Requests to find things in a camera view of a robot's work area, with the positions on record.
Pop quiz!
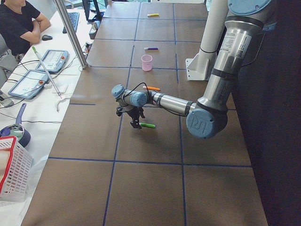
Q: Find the pink mesh pen holder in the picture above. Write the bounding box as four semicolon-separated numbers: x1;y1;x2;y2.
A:
141;55;153;72

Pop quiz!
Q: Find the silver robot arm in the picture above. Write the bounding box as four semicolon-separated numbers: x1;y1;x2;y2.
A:
111;0;277;139

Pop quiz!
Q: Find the white plastic basket red rim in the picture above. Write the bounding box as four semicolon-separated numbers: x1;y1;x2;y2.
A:
0;136;32;206

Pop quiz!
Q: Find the metal rod green tip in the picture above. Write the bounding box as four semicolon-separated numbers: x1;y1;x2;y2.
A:
31;46;62;99

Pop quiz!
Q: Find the near teach pendant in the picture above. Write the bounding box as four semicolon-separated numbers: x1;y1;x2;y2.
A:
8;70;49;99

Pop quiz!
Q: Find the person in black shirt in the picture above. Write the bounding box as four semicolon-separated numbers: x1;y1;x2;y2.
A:
0;0;51;56

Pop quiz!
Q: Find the black computer mouse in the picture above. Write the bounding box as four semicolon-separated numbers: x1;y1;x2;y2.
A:
42;35;53;41

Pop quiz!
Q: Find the orange highlighter pen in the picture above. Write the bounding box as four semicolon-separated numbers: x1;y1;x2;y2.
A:
143;86;160;91

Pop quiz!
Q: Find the black monitor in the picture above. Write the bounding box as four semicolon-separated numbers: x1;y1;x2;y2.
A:
82;0;104;23

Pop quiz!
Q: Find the teach pendant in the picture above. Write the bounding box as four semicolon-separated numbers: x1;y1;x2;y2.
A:
38;49;69;74
8;70;49;99

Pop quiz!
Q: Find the black keyboard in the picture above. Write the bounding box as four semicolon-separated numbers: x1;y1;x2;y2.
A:
68;12;79;32

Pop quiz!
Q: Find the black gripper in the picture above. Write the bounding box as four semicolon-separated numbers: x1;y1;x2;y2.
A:
123;105;144;129

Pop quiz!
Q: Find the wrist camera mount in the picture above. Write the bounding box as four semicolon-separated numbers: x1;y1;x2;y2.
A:
116;106;124;117

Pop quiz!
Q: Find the yellow highlighter pen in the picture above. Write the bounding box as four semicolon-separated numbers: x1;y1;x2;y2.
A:
147;13;159;17

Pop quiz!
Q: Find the green highlighter pen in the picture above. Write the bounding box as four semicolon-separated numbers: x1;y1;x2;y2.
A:
139;122;156;128

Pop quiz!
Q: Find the far teach pendant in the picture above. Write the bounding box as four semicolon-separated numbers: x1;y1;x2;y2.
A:
38;49;69;74

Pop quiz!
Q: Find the aluminium frame post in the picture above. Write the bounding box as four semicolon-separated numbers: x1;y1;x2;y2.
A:
53;0;88;69

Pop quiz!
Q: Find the blue saucepan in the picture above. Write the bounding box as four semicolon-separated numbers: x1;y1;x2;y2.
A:
0;103;31;147

